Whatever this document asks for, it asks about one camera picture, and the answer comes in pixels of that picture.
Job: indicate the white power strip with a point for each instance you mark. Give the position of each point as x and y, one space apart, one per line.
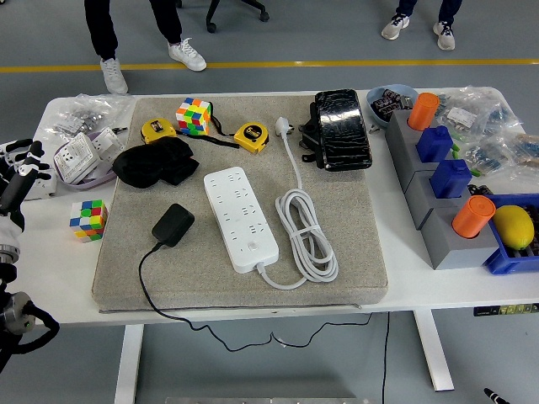
248 227

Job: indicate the blue plastic bin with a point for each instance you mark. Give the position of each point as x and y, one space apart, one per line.
505 263

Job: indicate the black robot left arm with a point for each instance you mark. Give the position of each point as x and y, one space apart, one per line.
17 320

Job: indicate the black power adapter plug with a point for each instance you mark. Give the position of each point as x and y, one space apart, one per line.
172 225

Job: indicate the black table control panel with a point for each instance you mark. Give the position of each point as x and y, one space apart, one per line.
484 311

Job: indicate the light blue bowl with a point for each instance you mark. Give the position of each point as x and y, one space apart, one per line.
372 101

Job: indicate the small green clip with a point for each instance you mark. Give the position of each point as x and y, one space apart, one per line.
474 171
455 147

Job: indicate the white table leg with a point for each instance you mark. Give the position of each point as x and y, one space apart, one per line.
433 357
128 366

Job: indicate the black cloth pouch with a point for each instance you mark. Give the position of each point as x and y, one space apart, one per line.
151 164

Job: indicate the large colourful puzzle cube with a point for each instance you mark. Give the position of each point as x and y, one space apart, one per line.
193 115

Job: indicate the person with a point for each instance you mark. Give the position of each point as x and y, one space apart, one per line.
444 33
185 52

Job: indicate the orange cylinder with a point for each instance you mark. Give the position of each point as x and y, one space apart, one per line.
471 216
423 110

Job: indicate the clear bag white label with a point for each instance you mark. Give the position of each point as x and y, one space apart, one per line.
476 109

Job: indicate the small screwdriver bit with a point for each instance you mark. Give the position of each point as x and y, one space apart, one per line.
121 129

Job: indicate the small metal clip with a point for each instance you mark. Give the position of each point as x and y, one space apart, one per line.
374 128

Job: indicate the white socket module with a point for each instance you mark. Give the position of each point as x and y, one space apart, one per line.
107 143
76 157

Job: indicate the black glossy cracked case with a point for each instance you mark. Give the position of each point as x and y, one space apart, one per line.
343 130

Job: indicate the grey-brown mat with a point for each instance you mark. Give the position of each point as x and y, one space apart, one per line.
337 231

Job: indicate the clear bag metal parts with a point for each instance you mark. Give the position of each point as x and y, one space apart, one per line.
84 113

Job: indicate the black electronic parts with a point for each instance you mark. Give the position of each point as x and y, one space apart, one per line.
391 103

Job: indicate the small colourful puzzle cube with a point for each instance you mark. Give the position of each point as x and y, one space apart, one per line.
88 221

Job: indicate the yellow lemon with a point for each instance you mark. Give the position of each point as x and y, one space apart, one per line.
513 227

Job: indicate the small yellow tape measure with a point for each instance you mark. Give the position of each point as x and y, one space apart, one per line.
156 130

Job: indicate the white circuit breaker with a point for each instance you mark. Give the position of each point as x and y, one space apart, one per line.
44 183

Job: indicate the purple flat band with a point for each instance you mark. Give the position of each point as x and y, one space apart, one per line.
97 182

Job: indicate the grey slotted block holder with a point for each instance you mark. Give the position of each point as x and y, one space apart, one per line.
459 254

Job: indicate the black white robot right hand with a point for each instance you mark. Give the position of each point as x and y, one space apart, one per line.
492 396

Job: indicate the black office chair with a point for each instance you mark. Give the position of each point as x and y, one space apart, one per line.
252 6

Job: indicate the blue block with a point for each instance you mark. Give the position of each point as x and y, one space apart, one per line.
450 179
433 145

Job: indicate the clear bag brown parts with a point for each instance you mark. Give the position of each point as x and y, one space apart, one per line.
526 149

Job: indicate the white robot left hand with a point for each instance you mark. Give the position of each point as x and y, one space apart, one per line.
21 177

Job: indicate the clear bag blue parts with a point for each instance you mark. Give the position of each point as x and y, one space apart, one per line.
484 153

